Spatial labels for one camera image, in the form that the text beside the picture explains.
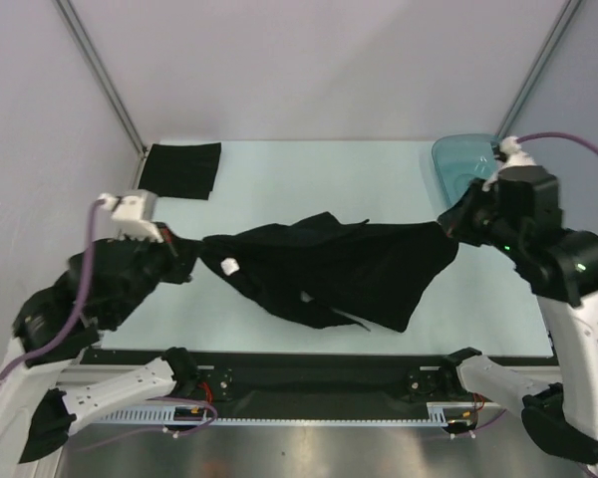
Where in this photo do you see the right aluminium corner post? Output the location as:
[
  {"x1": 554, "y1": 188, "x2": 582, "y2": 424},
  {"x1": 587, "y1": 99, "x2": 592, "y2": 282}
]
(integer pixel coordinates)
[{"x1": 495, "y1": 0, "x2": 586, "y2": 137}]

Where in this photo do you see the folded black t shirt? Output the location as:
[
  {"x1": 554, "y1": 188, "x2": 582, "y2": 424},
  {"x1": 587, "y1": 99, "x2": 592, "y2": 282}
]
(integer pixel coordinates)
[{"x1": 138, "y1": 142, "x2": 222, "y2": 200}]

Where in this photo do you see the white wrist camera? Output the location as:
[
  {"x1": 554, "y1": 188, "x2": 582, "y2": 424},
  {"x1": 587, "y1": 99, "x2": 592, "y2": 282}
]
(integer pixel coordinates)
[
  {"x1": 481, "y1": 136, "x2": 535, "y2": 192},
  {"x1": 99, "y1": 189, "x2": 163, "y2": 243}
]

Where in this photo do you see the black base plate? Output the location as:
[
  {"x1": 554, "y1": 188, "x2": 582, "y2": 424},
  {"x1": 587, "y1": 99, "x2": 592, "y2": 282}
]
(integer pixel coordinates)
[{"x1": 79, "y1": 351, "x2": 562, "y2": 419}]

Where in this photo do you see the white slotted cable duct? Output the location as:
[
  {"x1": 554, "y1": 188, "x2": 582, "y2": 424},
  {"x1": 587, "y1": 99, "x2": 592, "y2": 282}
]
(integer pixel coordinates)
[{"x1": 87, "y1": 405, "x2": 213, "y2": 425}]

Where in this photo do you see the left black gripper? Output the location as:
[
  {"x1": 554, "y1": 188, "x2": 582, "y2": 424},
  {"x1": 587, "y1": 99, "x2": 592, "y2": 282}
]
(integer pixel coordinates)
[{"x1": 110, "y1": 219, "x2": 207, "y2": 325}]

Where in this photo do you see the left aluminium corner post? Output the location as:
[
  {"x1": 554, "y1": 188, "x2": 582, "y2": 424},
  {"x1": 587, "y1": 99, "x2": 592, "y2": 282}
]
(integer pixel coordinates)
[{"x1": 54, "y1": 0, "x2": 149, "y2": 158}]

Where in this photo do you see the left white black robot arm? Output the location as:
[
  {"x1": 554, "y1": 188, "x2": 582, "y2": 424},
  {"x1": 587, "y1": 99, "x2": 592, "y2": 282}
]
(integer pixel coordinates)
[{"x1": 0, "y1": 223, "x2": 201, "y2": 464}]

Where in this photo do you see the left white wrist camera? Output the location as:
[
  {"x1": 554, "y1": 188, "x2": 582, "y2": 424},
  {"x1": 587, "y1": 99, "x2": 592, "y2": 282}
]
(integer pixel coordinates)
[{"x1": 99, "y1": 189, "x2": 163, "y2": 243}]

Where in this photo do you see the teal transparent plastic bin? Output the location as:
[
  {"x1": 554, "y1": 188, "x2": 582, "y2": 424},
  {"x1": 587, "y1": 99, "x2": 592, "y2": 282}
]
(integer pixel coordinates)
[{"x1": 432, "y1": 133, "x2": 498, "y2": 207}]

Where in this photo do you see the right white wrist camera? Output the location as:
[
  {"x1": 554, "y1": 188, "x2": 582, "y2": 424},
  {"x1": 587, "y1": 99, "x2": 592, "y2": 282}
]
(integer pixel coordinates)
[{"x1": 481, "y1": 136, "x2": 535, "y2": 192}]

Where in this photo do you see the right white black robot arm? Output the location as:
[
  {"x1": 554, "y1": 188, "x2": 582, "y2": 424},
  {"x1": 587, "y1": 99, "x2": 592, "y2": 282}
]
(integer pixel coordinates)
[{"x1": 439, "y1": 166, "x2": 598, "y2": 465}]

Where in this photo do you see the black t shirt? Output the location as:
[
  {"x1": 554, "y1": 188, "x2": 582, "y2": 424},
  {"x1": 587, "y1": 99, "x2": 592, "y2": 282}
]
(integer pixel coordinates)
[
  {"x1": 200, "y1": 212, "x2": 458, "y2": 333},
  {"x1": 138, "y1": 142, "x2": 222, "y2": 200}
]

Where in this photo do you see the aluminium frame rail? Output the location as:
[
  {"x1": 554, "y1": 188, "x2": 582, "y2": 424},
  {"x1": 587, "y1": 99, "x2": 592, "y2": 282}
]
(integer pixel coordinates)
[{"x1": 54, "y1": 362, "x2": 559, "y2": 407}]

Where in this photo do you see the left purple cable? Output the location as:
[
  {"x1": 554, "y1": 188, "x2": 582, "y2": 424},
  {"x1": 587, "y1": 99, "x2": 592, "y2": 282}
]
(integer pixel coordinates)
[{"x1": 0, "y1": 196, "x2": 220, "y2": 439}]

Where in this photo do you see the aluminium corner post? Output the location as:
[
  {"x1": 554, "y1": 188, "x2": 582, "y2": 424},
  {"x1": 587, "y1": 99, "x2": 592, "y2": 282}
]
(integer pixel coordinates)
[
  {"x1": 54, "y1": 0, "x2": 149, "y2": 158},
  {"x1": 495, "y1": 0, "x2": 586, "y2": 137}
]

